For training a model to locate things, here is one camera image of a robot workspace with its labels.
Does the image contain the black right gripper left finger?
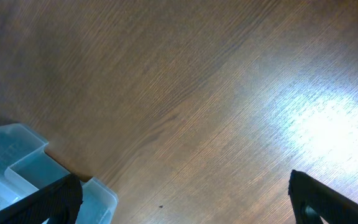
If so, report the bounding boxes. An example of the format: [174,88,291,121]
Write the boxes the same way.
[0,174,83,224]

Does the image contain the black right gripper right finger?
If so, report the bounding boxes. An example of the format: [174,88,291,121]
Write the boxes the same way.
[288,170,358,224]

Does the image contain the clear plastic storage bin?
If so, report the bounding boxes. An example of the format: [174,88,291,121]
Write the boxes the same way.
[0,123,119,224]

